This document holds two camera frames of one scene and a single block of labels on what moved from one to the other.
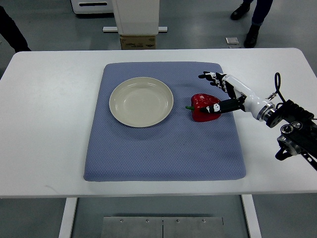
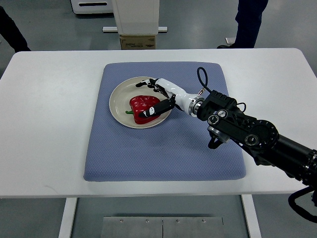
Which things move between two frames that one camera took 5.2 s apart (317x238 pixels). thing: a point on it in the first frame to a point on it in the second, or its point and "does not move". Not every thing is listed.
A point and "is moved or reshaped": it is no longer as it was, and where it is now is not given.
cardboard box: (138, 41) does not move
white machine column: (137, 17) does not move
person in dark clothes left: (10, 31) does not move
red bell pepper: (199, 101) is moved or reshaped
